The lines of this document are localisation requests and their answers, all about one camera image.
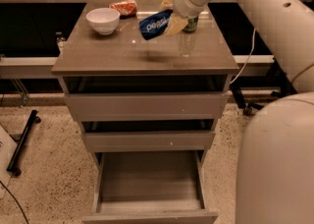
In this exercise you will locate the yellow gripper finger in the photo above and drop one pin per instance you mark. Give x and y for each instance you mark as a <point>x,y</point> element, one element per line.
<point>176,24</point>
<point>166,4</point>

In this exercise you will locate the blue pepsi can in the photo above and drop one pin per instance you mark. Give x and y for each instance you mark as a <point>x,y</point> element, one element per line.
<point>155,25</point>

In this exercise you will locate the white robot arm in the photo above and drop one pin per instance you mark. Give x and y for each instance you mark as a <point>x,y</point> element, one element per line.
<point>275,167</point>

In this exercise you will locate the green soda can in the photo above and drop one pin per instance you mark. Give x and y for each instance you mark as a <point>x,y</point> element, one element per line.
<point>191,25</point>

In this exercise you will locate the grey top drawer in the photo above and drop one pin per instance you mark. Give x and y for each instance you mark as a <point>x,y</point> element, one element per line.
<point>143,98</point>

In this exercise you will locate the grey drawer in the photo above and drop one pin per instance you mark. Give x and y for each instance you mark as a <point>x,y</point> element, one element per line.
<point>143,98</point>
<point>160,187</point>
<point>115,136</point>

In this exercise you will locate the grey drawer cabinet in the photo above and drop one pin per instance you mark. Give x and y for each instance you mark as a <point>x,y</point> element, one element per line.
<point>126,53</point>

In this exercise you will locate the grey middle drawer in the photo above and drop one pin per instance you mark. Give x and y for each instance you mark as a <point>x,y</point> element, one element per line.
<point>115,136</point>

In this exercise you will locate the grey bottom drawer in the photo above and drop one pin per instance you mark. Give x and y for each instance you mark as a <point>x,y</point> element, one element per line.
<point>160,187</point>

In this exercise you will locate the orange chip bag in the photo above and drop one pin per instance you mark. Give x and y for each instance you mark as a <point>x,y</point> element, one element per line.
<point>126,8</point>

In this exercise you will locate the white bowl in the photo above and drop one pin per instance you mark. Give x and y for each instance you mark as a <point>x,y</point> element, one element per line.
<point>103,20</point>

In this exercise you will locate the black office chair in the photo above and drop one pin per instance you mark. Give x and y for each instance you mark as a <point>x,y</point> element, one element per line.
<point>259,81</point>

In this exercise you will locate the clear plastic bottle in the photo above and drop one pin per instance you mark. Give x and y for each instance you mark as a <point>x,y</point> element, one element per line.
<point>60,41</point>

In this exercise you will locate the black wheeled stand leg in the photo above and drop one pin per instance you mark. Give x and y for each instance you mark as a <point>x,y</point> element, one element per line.
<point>13,164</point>

